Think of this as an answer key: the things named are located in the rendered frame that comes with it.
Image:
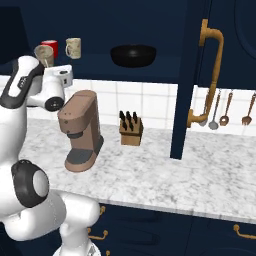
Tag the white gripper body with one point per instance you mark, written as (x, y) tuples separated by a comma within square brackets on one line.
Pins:
[(55, 70)]

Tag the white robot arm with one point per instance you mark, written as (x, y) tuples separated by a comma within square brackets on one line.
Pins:
[(13, 140)]

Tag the navy open cabinet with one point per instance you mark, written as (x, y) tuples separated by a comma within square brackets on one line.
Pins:
[(100, 30)]

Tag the navy cabinet door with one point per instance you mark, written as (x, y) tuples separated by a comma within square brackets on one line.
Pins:
[(186, 66)]

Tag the navy upper cabinet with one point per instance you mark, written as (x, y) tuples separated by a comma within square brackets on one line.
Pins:
[(238, 40)]

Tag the navy lower cabinet front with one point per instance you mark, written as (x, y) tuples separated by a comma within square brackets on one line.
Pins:
[(220, 241), (146, 233)]

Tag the red mug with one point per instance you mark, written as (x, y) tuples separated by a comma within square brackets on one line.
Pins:
[(51, 45)]

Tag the beige speckled mug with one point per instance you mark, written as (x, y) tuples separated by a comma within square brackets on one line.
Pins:
[(74, 48)]

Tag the brown coffee machine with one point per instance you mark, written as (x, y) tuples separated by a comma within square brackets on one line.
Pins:
[(80, 126)]

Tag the black bowl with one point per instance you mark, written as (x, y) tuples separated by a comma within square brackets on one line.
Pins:
[(133, 56)]

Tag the wooden knife block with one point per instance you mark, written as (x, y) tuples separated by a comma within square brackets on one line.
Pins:
[(131, 131)]

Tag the silver ladle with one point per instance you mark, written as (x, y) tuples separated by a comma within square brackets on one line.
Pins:
[(213, 124)]

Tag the wooden spoon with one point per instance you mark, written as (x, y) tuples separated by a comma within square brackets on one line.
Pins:
[(224, 119)]

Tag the wooden fork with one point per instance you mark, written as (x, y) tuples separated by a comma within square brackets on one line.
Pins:
[(247, 118)]

